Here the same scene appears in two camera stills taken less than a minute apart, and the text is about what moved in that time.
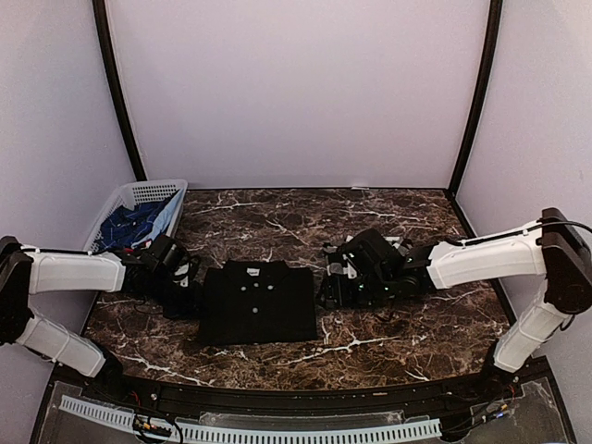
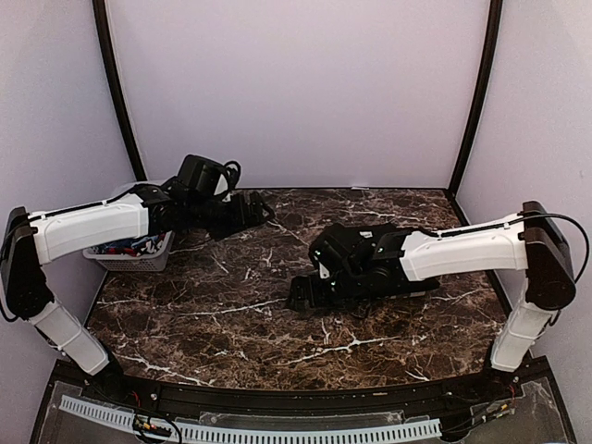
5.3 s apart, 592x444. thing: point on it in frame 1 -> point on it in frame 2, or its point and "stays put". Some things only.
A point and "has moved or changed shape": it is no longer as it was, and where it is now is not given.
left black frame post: x=113 y=69 stays put
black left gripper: x=190 y=311 -> x=241 y=220
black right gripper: x=344 y=299 -> x=299 y=291
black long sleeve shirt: x=257 y=302 has moved or changed shape
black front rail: x=250 y=399 stays put
